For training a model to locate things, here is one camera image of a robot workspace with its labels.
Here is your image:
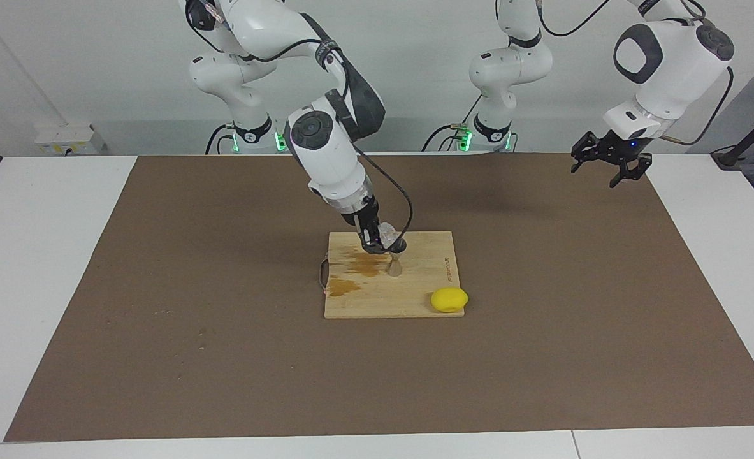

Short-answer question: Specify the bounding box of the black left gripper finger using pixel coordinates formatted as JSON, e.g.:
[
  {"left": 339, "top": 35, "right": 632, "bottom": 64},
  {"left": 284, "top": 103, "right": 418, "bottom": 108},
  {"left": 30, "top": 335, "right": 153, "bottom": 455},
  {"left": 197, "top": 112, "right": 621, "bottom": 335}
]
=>
[
  {"left": 570, "top": 131, "right": 610, "bottom": 174},
  {"left": 609, "top": 153, "right": 653, "bottom": 189}
]

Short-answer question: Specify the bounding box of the small clear glass cup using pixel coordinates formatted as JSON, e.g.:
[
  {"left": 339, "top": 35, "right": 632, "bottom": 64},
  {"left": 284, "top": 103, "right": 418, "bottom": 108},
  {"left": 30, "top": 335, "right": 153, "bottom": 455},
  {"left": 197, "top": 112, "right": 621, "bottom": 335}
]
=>
[{"left": 377, "top": 222, "right": 403, "bottom": 251}]

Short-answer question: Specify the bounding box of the stained wooden cutting board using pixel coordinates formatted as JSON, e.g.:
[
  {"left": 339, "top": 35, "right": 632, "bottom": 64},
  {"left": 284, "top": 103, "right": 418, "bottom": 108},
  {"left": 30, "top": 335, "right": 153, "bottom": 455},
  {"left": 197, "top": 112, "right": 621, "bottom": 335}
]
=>
[{"left": 318, "top": 231, "right": 465, "bottom": 319}]

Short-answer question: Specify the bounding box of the yellow lemon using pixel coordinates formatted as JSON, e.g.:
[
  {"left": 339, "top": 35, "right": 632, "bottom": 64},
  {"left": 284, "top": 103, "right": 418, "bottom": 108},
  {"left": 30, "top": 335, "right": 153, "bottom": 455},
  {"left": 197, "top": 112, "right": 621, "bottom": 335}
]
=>
[{"left": 430, "top": 287, "right": 469, "bottom": 313}]

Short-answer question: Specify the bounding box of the black stand pole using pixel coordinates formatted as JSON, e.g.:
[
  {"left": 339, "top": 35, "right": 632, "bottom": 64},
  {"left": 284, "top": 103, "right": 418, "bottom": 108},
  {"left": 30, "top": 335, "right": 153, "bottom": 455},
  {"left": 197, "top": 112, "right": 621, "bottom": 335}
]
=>
[{"left": 711, "top": 102, "right": 754, "bottom": 170}]

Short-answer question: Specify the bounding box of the brown table mat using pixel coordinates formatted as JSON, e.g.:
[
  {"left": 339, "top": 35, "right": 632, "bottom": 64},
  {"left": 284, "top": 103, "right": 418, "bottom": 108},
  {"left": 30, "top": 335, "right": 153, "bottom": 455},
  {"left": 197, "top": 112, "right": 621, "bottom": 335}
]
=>
[{"left": 4, "top": 153, "right": 754, "bottom": 442}]

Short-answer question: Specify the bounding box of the white power strip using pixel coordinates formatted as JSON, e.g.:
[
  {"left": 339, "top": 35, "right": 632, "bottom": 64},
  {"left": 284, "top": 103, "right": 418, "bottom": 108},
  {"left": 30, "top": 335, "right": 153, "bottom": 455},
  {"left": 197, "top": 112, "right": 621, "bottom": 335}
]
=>
[{"left": 34, "top": 123, "right": 106, "bottom": 156}]

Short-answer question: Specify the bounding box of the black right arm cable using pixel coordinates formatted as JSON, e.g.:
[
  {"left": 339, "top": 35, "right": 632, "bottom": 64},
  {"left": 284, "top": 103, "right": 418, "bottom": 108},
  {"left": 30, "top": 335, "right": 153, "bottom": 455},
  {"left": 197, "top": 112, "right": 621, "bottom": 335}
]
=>
[{"left": 185, "top": 0, "right": 414, "bottom": 240}]

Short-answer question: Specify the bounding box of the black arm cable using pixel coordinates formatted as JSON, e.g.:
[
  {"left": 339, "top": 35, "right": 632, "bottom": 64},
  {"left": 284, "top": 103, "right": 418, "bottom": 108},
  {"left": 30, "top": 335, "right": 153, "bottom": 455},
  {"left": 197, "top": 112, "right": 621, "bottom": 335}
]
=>
[
  {"left": 536, "top": 0, "right": 734, "bottom": 146},
  {"left": 185, "top": 0, "right": 414, "bottom": 240}
]

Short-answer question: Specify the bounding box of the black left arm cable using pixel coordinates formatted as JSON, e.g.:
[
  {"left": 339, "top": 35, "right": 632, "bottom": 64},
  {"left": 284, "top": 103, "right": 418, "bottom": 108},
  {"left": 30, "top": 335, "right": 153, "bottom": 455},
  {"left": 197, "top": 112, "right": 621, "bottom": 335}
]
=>
[{"left": 536, "top": 0, "right": 734, "bottom": 146}]

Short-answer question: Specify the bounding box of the black base cable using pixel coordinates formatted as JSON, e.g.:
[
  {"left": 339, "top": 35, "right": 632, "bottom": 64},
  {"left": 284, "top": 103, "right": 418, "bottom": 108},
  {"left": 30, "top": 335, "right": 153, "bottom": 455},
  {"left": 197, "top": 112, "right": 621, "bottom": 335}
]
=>
[
  {"left": 423, "top": 96, "right": 482, "bottom": 152},
  {"left": 206, "top": 123, "right": 234, "bottom": 155}
]

